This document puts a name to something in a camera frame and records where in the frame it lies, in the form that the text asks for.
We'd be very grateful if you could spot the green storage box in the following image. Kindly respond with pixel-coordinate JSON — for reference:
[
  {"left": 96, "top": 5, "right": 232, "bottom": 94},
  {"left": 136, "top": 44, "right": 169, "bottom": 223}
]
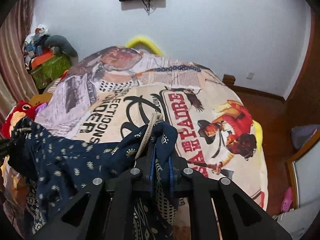
[{"left": 30, "top": 53, "right": 72, "bottom": 89}]

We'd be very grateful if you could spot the striped curtain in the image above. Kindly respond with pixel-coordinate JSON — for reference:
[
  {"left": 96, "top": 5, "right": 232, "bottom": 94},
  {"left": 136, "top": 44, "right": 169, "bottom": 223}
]
[{"left": 0, "top": 0, "right": 48, "bottom": 121}]

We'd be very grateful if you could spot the black hanging cable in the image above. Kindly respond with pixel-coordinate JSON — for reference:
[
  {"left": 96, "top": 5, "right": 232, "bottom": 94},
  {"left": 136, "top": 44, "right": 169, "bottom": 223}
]
[{"left": 142, "top": 0, "right": 156, "bottom": 16}]

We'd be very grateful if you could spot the yellow bed sheet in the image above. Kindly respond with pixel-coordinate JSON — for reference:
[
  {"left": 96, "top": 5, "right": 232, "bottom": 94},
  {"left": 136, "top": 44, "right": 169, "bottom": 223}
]
[{"left": 251, "top": 119, "right": 266, "bottom": 211}]

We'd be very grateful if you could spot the navy patterned hooded garment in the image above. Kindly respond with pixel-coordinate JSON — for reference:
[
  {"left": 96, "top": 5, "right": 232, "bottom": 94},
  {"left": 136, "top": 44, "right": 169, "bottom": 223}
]
[{"left": 7, "top": 114, "right": 181, "bottom": 240}]

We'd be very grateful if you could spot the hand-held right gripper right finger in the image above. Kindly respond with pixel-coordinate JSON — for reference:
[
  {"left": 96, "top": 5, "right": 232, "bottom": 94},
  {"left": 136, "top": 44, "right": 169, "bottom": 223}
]
[{"left": 169, "top": 154, "right": 293, "bottom": 240}]

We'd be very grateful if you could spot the printed blanket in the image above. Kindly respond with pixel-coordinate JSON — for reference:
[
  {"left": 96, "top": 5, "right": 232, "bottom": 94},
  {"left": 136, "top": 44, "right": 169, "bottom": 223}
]
[{"left": 4, "top": 45, "right": 269, "bottom": 217}]

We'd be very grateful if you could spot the red plush toy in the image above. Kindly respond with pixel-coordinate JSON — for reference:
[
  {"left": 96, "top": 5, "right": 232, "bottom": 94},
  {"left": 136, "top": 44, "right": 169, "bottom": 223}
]
[{"left": 1, "top": 100, "right": 38, "bottom": 139}]

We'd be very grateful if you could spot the orange box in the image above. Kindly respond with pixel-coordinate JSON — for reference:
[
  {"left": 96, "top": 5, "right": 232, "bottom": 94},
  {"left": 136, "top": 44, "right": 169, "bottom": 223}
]
[{"left": 29, "top": 51, "right": 54, "bottom": 70}]

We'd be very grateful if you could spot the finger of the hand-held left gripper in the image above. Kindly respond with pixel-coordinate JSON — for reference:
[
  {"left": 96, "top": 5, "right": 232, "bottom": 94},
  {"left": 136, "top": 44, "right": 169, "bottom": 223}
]
[{"left": 0, "top": 136, "right": 16, "bottom": 157}]

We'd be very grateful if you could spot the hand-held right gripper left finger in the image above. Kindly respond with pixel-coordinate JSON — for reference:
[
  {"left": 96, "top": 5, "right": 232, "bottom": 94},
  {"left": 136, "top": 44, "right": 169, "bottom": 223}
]
[{"left": 32, "top": 148, "right": 157, "bottom": 240}]

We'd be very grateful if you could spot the yellow plush cushion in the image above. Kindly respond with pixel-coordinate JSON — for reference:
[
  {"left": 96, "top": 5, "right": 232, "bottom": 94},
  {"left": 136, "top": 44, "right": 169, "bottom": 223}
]
[{"left": 125, "top": 36, "right": 164, "bottom": 56}]

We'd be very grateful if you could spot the pink slipper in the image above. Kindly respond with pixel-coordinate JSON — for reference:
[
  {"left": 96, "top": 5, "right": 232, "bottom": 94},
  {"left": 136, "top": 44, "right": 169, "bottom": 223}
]
[{"left": 280, "top": 187, "right": 294, "bottom": 213}]

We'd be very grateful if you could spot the wooden bed post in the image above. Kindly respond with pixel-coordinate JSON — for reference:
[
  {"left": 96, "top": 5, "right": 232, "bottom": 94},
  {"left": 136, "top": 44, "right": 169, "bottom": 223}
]
[{"left": 222, "top": 74, "right": 236, "bottom": 87}]

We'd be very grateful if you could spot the grey cloth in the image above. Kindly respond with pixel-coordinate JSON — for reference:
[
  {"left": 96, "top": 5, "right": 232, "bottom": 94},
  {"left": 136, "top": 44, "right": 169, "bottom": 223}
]
[{"left": 291, "top": 124, "right": 320, "bottom": 151}]

